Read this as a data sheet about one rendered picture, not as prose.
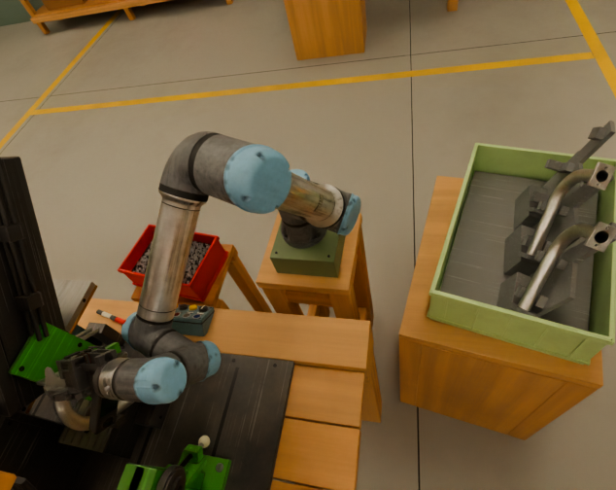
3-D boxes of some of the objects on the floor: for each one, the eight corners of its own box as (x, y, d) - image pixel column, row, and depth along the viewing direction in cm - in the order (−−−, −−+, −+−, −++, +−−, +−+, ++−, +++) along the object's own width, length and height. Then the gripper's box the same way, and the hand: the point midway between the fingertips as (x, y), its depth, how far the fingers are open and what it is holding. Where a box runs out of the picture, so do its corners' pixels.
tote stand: (426, 278, 212) (436, 175, 150) (533, 298, 194) (594, 191, 131) (399, 401, 178) (397, 334, 116) (525, 440, 160) (604, 386, 97)
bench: (116, 366, 218) (-18, 291, 149) (382, 402, 179) (369, 323, 110) (49, 512, 180) (-174, 505, 110) (369, 599, 141) (338, 671, 71)
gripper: (132, 341, 77) (71, 342, 87) (80, 366, 67) (17, 365, 77) (143, 381, 78) (81, 378, 88) (92, 411, 68) (29, 404, 78)
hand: (58, 384), depth 82 cm, fingers closed on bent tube, 3 cm apart
